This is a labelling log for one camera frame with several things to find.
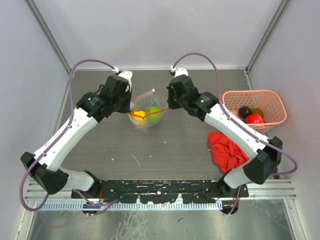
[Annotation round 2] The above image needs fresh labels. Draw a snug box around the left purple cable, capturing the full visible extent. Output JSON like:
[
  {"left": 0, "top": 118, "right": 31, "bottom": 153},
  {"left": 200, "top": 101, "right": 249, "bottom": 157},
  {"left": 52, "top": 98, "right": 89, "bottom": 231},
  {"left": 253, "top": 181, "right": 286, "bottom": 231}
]
[{"left": 18, "top": 59, "right": 120, "bottom": 212}]

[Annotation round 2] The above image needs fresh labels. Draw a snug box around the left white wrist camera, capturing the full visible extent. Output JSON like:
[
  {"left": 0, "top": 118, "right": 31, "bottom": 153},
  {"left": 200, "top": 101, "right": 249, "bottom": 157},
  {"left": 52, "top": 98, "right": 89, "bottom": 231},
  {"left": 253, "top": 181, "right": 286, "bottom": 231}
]
[{"left": 111, "top": 67, "right": 133, "bottom": 86}]

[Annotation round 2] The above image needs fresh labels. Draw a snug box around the aluminium frame post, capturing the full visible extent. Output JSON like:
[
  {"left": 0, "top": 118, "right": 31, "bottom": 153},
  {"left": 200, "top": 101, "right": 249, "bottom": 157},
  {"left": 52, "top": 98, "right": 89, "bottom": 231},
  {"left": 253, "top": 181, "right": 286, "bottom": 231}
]
[
  {"left": 24, "top": 0, "right": 73, "bottom": 73},
  {"left": 244, "top": 0, "right": 293, "bottom": 75}
]

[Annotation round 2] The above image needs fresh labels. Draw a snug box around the dark maroon fruit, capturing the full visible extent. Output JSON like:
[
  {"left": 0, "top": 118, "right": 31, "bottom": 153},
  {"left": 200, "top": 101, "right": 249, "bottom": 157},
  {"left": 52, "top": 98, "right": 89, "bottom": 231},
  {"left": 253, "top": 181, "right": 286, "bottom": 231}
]
[{"left": 238, "top": 106, "right": 252, "bottom": 119}]

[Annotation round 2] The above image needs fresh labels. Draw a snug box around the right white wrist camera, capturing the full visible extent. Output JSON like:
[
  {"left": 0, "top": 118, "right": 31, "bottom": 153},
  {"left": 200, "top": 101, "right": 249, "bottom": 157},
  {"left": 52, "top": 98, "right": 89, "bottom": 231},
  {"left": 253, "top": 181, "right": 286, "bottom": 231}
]
[{"left": 169, "top": 65, "right": 189, "bottom": 78}]

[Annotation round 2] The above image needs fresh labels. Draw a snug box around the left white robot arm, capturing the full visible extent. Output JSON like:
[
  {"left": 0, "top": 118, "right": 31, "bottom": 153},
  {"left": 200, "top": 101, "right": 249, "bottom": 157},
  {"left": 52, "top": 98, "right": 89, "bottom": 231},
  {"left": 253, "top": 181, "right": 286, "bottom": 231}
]
[{"left": 20, "top": 71, "right": 133, "bottom": 198}]

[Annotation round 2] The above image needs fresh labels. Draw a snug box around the right aluminium frame post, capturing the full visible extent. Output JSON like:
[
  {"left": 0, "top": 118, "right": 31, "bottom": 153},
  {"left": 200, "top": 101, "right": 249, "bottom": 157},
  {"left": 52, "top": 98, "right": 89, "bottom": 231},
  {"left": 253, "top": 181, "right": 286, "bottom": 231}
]
[{"left": 244, "top": 0, "right": 293, "bottom": 75}]

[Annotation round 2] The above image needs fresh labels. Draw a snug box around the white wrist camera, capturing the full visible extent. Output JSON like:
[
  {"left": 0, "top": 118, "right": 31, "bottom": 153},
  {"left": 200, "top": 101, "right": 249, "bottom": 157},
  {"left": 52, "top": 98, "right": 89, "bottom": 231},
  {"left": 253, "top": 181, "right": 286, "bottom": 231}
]
[
  {"left": 169, "top": 65, "right": 189, "bottom": 78},
  {"left": 111, "top": 67, "right": 133, "bottom": 86}
]

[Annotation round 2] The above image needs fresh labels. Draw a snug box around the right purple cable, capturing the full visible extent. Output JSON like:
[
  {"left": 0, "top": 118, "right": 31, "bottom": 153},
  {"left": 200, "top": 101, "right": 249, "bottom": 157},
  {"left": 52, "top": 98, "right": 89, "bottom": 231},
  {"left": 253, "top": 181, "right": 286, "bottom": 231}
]
[{"left": 169, "top": 52, "right": 299, "bottom": 216}]

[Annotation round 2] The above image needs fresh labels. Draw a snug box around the red cloth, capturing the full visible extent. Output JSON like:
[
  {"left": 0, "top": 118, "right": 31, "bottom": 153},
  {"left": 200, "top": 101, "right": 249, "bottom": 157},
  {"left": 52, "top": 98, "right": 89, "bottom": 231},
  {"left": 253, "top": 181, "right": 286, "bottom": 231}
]
[{"left": 208, "top": 132, "right": 249, "bottom": 174}]

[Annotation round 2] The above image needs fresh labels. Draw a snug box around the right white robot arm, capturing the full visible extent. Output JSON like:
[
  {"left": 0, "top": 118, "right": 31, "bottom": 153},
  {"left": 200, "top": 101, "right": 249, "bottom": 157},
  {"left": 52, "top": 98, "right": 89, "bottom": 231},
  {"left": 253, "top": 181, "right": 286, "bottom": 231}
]
[{"left": 167, "top": 74, "right": 283, "bottom": 197}]

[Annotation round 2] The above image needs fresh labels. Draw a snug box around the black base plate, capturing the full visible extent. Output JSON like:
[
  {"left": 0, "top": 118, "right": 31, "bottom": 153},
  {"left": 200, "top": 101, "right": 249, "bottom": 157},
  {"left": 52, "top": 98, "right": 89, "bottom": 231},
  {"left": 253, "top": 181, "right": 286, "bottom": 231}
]
[{"left": 71, "top": 178, "right": 250, "bottom": 205}]

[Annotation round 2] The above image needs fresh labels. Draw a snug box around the white slotted cable duct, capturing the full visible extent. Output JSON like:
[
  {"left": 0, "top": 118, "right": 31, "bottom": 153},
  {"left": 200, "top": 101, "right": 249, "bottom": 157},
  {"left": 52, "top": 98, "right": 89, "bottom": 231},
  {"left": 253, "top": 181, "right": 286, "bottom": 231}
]
[{"left": 40, "top": 200, "right": 223, "bottom": 212}]

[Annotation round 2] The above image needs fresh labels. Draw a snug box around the clear zip top bag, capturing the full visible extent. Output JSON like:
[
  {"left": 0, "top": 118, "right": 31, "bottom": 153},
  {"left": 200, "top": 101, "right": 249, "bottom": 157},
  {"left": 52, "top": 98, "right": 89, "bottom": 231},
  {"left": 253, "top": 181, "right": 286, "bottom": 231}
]
[{"left": 127, "top": 88, "right": 169, "bottom": 134}]

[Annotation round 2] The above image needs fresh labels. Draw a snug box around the orange brown fruit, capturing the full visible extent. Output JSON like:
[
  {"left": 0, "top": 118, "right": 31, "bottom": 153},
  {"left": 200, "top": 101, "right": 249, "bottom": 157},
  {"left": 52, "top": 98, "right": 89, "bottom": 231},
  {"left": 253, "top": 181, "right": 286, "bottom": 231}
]
[{"left": 251, "top": 108, "right": 264, "bottom": 119}]

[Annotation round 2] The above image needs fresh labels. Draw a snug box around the pink plastic basket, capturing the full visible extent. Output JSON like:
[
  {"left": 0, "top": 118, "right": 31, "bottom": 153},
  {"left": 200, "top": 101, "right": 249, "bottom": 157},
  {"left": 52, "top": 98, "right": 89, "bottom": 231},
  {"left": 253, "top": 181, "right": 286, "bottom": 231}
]
[{"left": 222, "top": 89, "right": 288, "bottom": 134}]

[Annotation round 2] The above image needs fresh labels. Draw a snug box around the left aluminium frame post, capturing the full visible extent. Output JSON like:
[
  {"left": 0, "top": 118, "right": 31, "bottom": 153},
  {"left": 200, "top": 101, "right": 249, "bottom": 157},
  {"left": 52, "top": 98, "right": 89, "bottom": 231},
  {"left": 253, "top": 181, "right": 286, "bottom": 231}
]
[{"left": 24, "top": 0, "right": 73, "bottom": 73}]

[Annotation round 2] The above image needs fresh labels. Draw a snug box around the red apple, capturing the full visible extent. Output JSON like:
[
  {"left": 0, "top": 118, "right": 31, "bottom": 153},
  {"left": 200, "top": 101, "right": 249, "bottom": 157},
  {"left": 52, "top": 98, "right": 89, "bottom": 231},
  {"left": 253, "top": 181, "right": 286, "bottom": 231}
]
[{"left": 245, "top": 114, "right": 265, "bottom": 124}]

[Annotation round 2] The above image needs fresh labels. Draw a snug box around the purple cable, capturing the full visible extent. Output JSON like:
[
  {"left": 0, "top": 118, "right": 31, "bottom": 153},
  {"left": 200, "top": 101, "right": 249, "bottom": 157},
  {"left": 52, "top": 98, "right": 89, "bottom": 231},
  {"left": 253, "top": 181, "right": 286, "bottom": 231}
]
[
  {"left": 18, "top": 59, "right": 120, "bottom": 212},
  {"left": 169, "top": 52, "right": 299, "bottom": 216}
]

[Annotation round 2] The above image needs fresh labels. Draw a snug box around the yellow pear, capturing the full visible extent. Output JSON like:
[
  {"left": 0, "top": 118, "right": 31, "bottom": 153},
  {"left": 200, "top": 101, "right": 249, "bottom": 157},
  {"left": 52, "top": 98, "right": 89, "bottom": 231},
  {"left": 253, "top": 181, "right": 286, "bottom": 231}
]
[{"left": 130, "top": 110, "right": 147, "bottom": 127}]

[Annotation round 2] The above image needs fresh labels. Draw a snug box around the green apple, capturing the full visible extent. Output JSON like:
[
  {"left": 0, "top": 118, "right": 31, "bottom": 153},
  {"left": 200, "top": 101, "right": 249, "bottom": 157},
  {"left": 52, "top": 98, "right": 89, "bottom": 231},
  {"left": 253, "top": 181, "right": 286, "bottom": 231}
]
[{"left": 145, "top": 106, "right": 163, "bottom": 123}]

